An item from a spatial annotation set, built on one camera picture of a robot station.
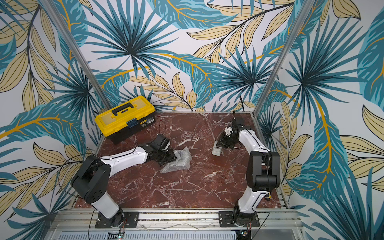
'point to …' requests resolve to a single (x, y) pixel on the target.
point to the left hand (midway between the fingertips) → (175, 161)
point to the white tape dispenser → (216, 151)
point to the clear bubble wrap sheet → (182, 161)
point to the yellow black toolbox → (121, 122)
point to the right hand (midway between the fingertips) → (218, 143)
